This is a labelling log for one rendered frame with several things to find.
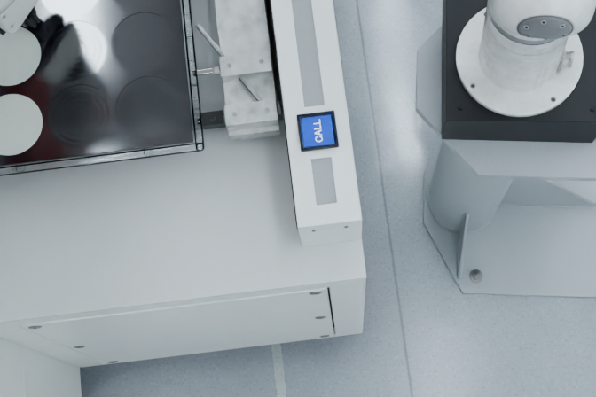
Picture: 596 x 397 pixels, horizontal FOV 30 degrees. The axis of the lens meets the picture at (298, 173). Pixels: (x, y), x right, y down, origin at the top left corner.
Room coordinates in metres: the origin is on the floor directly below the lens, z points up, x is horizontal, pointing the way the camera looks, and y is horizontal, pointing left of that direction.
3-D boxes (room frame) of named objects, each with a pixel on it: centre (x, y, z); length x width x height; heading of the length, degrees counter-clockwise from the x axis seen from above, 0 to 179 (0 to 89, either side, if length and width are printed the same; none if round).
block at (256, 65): (0.63, 0.05, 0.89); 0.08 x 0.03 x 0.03; 86
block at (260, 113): (0.55, 0.05, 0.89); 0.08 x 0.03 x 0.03; 86
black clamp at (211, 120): (0.55, 0.11, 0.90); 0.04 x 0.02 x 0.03; 86
